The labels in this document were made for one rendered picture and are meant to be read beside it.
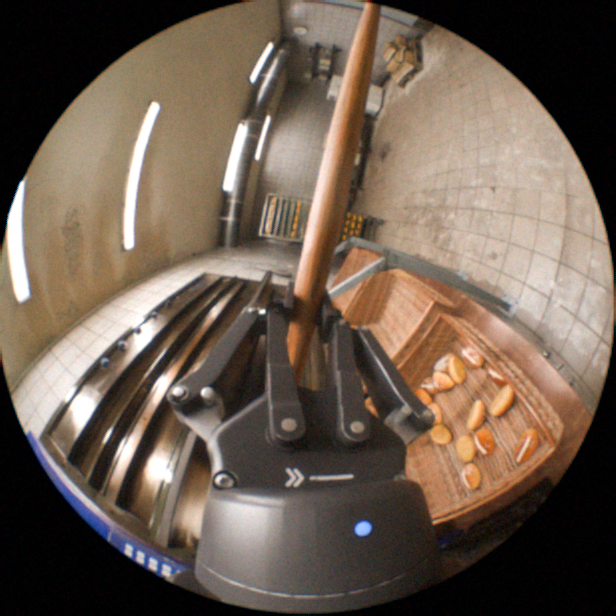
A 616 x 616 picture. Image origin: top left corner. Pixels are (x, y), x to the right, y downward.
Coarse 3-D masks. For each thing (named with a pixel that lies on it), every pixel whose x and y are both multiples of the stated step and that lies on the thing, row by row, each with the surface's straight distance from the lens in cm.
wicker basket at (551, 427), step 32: (448, 320) 64; (416, 352) 70; (448, 352) 80; (480, 352) 55; (416, 384) 86; (480, 384) 71; (512, 384) 51; (448, 416) 80; (512, 416) 67; (544, 416) 55; (448, 448) 82; (512, 448) 70; (544, 448) 60; (416, 480) 76; (512, 480) 54; (448, 512) 68
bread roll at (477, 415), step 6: (474, 402) 69; (480, 402) 67; (474, 408) 66; (480, 408) 66; (486, 408) 68; (474, 414) 66; (480, 414) 66; (468, 420) 70; (474, 420) 66; (480, 420) 67; (468, 426) 68; (474, 426) 68
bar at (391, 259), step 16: (352, 240) 104; (384, 256) 59; (400, 256) 60; (368, 272) 58; (416, 272) 65; (432, 272) 69; (448, 272) 143; (464, 272) 157; (336, 288) 58; (464, 288) 84; (480, 288) 94; (496, 304) 113; (512, 304) 131; (304, 384) 33
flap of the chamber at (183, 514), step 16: (272, 272) 170; (272, 288) 174; (256, 304) 110; (224, 416) 70; (192, 432) 53; (192, 448) 52; (192, 464) 53; (208, 464) 62; (176, 480) 51; (192, 480) 55; (208, 480) 64; (176, 496) 50; (192, 496) 56; (176, 512) 51; (192, 512) 58; (160, 528) 53; (176, 528) 53; (192, 528) 60; (160, 544) 53; (176, 544) 55; (192, 544) 63
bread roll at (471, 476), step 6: (468, 468) 73; (474, 468) 73; (462, 474) 74; (468, 474) 73; (474, 474) 73; (480, 474) 74; (462, 480) 74; (468, 480) 73; (474, 480) 73; (480, 480) 75; (468, 486) 74; (474, 486) 74
